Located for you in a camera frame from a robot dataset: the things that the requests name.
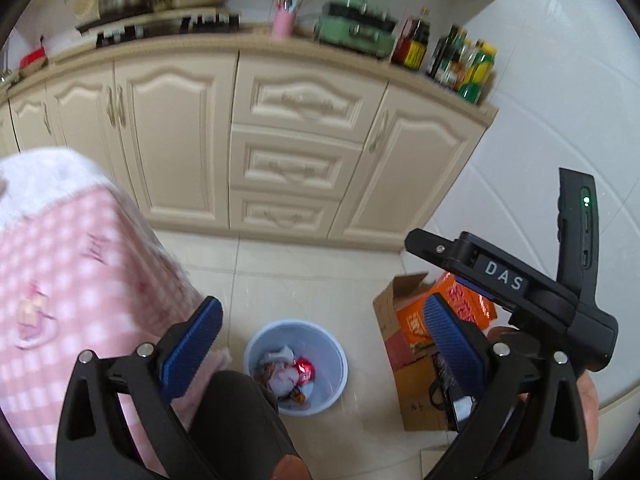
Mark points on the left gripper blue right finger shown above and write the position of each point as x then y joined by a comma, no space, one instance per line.
527,422

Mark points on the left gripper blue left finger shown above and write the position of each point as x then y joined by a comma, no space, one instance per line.
94,440

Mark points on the clear plastic bag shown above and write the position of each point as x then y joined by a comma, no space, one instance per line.
276,372

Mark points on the red snack wrapper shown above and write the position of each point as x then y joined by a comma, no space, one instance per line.
305,370

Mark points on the blue trash bin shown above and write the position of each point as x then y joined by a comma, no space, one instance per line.
313,343

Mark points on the cream kitchen cabinets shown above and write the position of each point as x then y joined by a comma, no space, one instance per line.
243,134

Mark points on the orange rice bag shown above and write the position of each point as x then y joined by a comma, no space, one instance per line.
422,313

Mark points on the person's dark trouser leg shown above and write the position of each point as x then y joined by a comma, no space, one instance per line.
238,433

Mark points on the cardboard box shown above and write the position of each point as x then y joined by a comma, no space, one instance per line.
409,349

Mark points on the pink checked tablecloth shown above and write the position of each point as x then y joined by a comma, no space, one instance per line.
80,269

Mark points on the green oil bottle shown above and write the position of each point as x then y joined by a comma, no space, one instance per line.
477,73

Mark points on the dark soy sauce bottle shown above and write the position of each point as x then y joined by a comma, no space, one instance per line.
412,43

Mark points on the red box on counter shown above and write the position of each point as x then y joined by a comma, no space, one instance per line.
33,56

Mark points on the pink utensil holder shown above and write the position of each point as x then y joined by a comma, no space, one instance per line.
285,17

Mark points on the black gas stove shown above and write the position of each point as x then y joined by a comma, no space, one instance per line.
184,21

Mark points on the black camera module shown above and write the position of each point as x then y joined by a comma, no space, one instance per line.
578,234

